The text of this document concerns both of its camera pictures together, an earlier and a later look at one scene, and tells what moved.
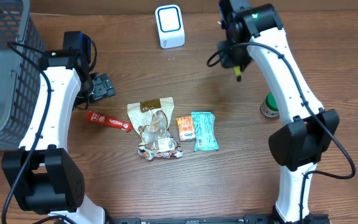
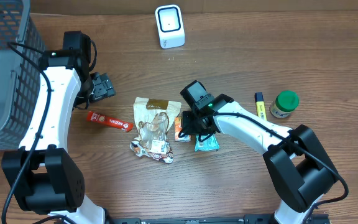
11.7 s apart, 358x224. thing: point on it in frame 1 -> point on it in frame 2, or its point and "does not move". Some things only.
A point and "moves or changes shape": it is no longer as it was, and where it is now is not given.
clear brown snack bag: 151,120 moves or changes shape
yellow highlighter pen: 237,71 -> 259,101
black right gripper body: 232,59 -> 187,121
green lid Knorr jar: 270,108 moves or changes shape
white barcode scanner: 170,26 does not move
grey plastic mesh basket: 11,55 does not move
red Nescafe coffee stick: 99,117 does not move
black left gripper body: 102,87 does not move
